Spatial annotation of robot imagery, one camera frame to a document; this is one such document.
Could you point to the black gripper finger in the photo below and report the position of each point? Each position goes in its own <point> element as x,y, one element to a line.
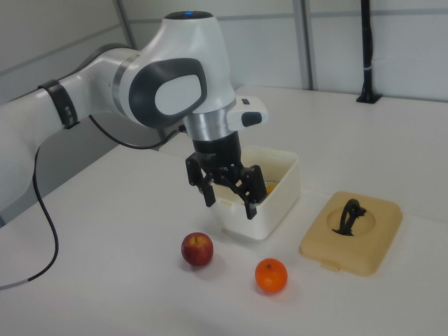
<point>196,173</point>
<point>253,183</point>

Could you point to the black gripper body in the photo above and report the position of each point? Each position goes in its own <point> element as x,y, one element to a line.
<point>218,154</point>

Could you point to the orange fruit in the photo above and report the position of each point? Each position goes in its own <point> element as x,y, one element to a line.
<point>271,276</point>

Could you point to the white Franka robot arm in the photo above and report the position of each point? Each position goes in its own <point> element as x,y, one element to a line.
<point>182,45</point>

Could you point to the cream plastic container box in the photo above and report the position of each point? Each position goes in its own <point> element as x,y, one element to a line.
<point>276,217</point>

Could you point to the tan plastic container lid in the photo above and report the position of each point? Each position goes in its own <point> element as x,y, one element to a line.
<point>378,252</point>

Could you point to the yellow C-clamp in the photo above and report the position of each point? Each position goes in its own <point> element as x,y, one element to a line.
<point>269,189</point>

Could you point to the red apple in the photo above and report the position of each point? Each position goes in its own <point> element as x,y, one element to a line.
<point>197,249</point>

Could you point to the black pole stand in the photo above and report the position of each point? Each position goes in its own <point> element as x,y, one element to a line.
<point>368,52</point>

